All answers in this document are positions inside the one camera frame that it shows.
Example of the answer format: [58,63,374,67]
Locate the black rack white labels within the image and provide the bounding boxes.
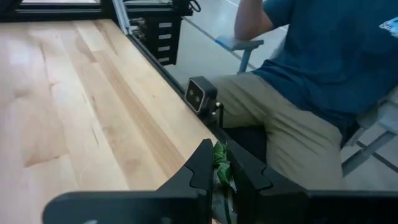
[124,0,194,67]

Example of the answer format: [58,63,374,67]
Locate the person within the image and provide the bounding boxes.
[211,0,398,191]

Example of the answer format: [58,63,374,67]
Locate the green white sweetener packet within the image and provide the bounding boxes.
[211,141,239,224]

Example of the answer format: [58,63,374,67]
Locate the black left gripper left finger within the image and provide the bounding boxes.
[157,138,215,224]

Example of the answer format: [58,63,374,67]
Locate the small black depth camera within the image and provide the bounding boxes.
[184,76,225,128]

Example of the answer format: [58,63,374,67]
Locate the grey office chair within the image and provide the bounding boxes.
[215,34,398,178]

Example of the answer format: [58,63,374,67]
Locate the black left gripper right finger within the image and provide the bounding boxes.
[226,139,308,224]

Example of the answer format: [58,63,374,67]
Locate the silver metal bar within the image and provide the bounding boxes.
[111,0,132,35]

